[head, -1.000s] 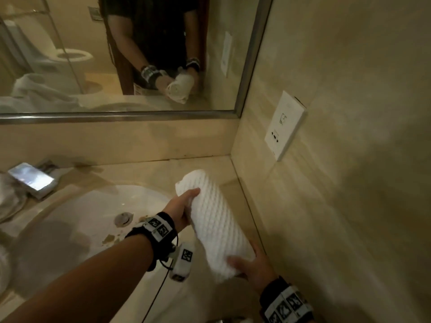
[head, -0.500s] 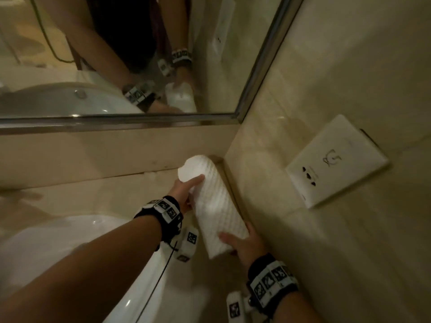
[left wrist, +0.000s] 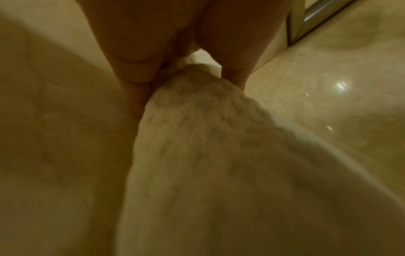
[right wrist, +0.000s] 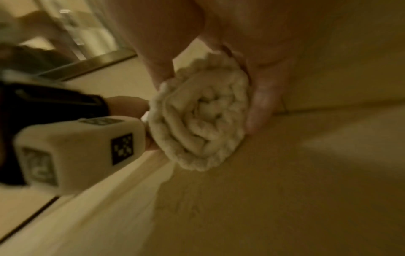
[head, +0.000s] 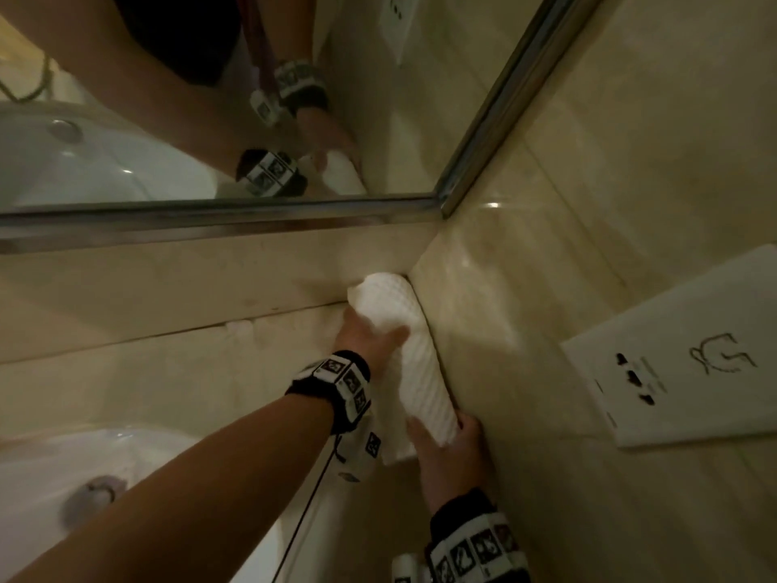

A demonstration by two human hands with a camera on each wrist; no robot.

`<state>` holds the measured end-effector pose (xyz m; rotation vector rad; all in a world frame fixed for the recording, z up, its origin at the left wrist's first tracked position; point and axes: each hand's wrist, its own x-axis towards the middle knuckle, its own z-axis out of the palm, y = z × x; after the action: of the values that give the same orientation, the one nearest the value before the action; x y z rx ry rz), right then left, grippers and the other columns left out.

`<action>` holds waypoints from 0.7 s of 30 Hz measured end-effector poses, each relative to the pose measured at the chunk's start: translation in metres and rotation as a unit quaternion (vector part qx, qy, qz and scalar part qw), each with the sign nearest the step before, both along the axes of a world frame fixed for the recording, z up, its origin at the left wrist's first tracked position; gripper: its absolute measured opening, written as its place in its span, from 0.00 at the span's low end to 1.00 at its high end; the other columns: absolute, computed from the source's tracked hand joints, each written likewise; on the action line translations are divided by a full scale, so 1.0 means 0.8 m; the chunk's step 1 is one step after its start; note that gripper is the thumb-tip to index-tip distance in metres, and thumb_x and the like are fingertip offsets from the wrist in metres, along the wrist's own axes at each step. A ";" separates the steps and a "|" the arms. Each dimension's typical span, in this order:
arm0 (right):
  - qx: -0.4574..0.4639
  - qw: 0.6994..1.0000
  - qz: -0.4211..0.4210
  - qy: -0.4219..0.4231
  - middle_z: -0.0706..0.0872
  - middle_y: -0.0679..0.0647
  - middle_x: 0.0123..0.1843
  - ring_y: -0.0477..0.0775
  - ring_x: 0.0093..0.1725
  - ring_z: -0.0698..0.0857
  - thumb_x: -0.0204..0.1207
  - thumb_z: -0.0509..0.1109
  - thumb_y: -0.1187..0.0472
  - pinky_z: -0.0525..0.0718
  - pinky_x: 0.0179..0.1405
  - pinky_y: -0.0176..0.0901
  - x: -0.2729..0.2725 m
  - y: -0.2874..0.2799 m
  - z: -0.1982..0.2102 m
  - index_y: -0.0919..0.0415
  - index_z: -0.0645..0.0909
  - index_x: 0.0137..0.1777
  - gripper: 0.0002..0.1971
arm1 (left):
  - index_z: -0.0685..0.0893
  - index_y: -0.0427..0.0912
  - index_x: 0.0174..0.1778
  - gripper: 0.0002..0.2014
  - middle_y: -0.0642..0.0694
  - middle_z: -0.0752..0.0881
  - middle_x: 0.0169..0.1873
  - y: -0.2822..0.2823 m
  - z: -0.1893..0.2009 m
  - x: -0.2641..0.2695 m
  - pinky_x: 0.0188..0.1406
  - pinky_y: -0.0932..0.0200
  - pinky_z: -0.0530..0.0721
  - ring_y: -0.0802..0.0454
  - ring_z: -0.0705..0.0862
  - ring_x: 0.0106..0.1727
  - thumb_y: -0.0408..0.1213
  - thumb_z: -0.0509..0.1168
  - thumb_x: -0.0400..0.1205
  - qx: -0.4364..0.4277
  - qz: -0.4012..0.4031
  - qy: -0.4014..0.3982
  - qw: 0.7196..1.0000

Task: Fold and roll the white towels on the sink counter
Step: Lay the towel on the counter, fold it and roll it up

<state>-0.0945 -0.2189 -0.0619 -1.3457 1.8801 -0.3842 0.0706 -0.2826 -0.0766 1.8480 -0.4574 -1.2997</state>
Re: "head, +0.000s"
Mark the person's left forearm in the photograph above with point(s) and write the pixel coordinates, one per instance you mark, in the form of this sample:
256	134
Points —
182	503

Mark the black right wristband white tags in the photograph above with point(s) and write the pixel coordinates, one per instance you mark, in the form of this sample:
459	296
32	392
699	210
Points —
479	546

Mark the metal framed wall mirror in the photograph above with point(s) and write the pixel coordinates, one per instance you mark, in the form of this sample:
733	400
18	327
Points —
394	115

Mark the person's right hand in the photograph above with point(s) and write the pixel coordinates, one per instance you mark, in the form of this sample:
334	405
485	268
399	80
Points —
455	473

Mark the white wall socket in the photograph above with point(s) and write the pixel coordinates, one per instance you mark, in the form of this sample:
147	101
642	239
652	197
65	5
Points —
686	358

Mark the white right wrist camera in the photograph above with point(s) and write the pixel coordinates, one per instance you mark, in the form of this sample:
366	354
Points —
410	570

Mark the person's left hand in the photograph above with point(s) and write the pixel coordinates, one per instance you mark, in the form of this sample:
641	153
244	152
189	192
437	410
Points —
370	346

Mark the white patterned sink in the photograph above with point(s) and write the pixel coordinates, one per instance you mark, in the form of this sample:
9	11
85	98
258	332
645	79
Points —
36	479

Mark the white waffle towel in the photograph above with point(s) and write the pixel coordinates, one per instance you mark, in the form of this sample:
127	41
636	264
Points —
419	370

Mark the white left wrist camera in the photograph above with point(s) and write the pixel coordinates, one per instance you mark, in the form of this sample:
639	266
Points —
364	455

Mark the black left wristband white tags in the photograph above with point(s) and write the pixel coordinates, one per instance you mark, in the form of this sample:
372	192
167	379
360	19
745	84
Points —
334	382

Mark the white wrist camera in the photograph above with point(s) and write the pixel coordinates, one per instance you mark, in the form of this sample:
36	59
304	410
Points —
364	455
410	570

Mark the black wristband white tags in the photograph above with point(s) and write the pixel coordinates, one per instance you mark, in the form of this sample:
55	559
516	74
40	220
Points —
334	382
479	546

